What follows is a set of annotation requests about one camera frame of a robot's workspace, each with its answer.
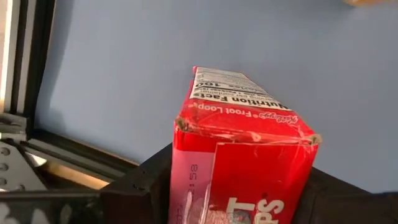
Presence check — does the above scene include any black aluminium rig frame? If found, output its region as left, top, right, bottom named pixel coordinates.
left=0, top=0, right=141, bottom=192

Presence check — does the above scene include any red Froot Loops cereal box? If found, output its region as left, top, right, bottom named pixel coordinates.
left=167, top=65, right=323, bottom=224

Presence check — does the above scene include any light wooden edge plank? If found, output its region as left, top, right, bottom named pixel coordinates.
left=39, top=161, right=110, bottom=190

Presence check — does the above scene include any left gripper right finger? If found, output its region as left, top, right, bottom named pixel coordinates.
left=292, top=166, right=398, bottom=224

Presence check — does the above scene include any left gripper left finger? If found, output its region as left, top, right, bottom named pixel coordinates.
left=0, top=142, right=174, bottom=224

